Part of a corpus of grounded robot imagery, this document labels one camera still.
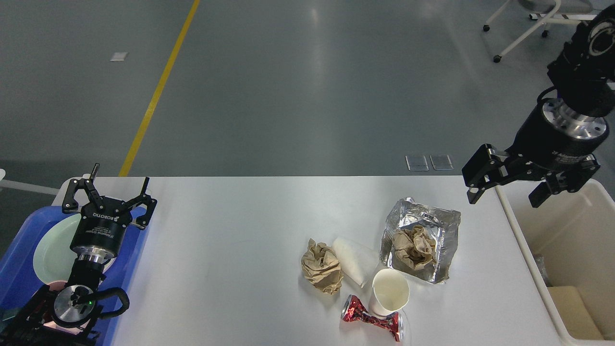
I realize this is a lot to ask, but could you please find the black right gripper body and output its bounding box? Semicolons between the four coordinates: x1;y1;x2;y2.
504;99;609;183

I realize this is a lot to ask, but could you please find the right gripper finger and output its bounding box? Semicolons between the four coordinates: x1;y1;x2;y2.
462;144;547;204
529;166;600;208

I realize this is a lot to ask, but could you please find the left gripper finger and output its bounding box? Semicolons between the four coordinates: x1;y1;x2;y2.
120;177;158;230
62;163;102;214

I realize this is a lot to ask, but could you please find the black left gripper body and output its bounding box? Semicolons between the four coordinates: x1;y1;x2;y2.
70;197;133;264

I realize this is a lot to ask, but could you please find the mint green plate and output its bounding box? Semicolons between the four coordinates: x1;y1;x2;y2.
33;215;86;284

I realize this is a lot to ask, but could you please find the silver foil container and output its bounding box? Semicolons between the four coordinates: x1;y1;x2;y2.
380;198;461;284

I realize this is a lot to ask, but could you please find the brown paper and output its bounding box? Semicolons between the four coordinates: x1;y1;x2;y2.
393;225;436;270

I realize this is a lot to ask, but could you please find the brown paper bag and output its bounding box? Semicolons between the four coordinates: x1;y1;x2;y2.
547;285;604;340

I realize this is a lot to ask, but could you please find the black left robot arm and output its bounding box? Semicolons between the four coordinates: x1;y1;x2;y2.
1;163;158;346

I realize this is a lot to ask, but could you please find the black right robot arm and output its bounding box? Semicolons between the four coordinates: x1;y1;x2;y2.
462;6;614;208

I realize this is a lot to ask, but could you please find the beige plastic bin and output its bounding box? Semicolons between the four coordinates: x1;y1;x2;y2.
495;179;615;346

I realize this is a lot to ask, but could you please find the pink ribbed mug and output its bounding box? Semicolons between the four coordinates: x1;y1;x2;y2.
28;281;99;335

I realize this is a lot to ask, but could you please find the white chair base leg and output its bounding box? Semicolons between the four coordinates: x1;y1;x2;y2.
0;168;59;196

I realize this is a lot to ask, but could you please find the clear plastic wrap in bin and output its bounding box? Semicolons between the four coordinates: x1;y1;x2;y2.
532;254;552;287

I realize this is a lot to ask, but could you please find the white rolling chair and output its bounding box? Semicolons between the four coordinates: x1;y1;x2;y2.
483;0;593;63

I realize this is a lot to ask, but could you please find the white crushed paper cup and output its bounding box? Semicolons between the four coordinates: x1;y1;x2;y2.
332;237;379;288

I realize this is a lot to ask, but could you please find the crumpled brown paper ball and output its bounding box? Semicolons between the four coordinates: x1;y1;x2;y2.
300;239;344;295

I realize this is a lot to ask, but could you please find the crushed red can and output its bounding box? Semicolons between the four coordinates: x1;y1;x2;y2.
340;294;404;343

